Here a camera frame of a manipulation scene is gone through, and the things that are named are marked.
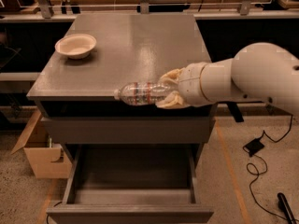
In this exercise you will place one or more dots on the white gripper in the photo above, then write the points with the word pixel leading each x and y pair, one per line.
pixel 191 84

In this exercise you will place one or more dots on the clear plastic water bottle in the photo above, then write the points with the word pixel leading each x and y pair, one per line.
pixel 144 93

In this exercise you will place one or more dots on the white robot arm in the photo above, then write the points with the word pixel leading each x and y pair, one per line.
pixel 260 72

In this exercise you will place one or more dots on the open grey middle drawer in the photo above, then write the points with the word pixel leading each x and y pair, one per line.
pixel 151 184

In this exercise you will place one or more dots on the grey top drawer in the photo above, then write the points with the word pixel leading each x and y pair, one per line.
pixel 191 130

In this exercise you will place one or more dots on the black power adapter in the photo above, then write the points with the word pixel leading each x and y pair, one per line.
pixel 253 146

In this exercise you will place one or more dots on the white paper bowl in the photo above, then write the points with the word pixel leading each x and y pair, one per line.
pixel 77 46

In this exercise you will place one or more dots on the open cardboard box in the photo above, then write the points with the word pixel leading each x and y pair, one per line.
pixel 47 159

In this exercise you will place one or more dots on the black cylindrical object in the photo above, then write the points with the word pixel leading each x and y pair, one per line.
pixel 285 208

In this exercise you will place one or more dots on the metal railing frame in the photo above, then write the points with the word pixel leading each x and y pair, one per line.
pixel 143 3

